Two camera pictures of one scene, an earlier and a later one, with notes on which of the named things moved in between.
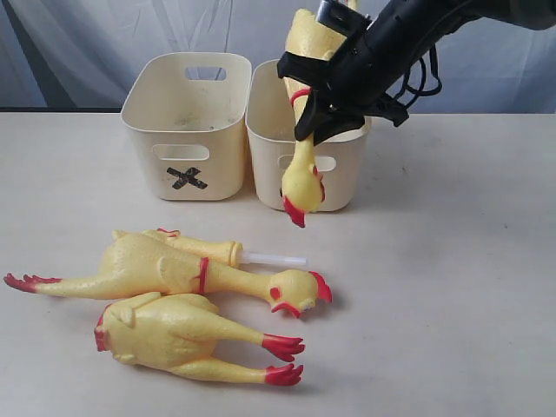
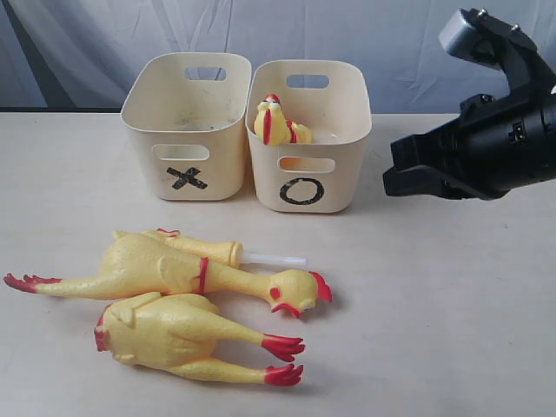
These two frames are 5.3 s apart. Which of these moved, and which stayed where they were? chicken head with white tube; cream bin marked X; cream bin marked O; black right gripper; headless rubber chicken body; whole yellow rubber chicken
Moved: black right gripper; whole yellow rubber chicken
Stayed: cream bin marked O; chicken head with white tube; headless rubber chicken body; cream bin marked X
